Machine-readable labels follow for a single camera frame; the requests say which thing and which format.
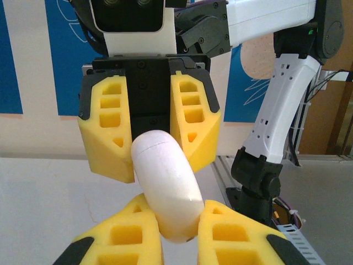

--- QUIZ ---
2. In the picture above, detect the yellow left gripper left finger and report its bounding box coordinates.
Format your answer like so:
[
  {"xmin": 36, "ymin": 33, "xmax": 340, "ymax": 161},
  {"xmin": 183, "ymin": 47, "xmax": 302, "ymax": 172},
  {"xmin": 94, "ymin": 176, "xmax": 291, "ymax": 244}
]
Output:
[{"xmin": 54, "ymin": 193, "xmax": 165, "ymax": 265}]

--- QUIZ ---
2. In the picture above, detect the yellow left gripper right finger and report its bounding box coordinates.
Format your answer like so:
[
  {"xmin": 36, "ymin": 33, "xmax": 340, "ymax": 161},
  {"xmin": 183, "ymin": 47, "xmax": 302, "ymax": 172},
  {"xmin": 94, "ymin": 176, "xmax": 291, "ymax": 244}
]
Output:
[{"xmin": 197, "ymin": 200, "xmax": 314, "ymax": 265}]

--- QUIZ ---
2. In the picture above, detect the earbuds charging case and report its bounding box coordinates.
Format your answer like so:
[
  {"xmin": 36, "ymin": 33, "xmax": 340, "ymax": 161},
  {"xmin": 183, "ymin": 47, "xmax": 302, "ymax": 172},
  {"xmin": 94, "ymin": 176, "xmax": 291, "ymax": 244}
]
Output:
[{"xmin": 130, "ymin": 129, "xmax": 205, "ymax": 244}]

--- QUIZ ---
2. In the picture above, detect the brown wooden furniture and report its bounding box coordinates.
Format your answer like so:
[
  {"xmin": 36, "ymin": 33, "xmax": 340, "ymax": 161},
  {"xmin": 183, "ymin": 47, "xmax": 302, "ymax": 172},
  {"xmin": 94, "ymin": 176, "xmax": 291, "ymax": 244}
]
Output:
[{"xmin": 325, "ymin": 72, "xmax": 353, "ymax": 155}]

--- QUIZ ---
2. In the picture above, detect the long aluminium frame rail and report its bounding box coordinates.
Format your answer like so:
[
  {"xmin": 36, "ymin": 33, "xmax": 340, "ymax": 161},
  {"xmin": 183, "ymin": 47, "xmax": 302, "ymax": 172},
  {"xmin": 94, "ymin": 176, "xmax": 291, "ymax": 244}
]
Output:
[{"xmin": 211, "ymin": 155, "xmax": 243, "ymax": 210}]

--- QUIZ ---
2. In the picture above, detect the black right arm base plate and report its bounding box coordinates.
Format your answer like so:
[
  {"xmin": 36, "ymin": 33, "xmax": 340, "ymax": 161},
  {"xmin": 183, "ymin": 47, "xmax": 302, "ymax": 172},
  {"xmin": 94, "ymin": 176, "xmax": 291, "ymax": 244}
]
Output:
[{"xmin": 225, "ymin": 187, "xmax": 243, "ymax": 212}]

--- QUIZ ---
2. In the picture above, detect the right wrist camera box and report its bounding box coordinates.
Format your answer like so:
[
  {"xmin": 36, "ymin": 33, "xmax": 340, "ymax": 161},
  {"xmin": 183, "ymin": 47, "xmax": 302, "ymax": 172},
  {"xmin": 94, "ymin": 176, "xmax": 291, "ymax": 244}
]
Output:
[{"xmin": 89, "ymin": 0, "xmax": 177, "ymax": 57}]

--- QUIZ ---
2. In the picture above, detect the blue floral wall panel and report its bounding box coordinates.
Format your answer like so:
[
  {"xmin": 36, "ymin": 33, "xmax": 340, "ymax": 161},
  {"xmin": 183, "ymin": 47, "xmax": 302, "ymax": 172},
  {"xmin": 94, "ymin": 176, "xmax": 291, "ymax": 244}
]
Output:
[
  {"xmin": 222, "ymin": 43, "xmax": 274, "ymax": 123},
  {"xmin": 0, "ymin": 0, "xmax": 23, "ymax": 114},
  {"xmin": 45, "ymin": 0, "xmax": 109, "ymax": 116}
]

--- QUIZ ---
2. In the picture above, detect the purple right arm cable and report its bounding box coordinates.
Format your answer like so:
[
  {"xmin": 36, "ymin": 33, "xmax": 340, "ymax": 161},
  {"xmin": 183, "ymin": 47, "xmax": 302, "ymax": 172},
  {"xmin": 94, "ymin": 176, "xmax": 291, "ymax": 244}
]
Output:
[{"xmin": 176, "ymin": 0, "xmax": 306, "ymax": 230}]

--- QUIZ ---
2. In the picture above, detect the slotted grey cable duct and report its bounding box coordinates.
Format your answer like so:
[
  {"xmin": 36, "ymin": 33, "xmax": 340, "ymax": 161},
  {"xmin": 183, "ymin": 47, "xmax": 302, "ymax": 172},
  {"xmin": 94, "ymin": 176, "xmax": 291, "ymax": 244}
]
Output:
[{"xmin": 275, "ymin": 222, "xmax": 325, "ymax": 265}]

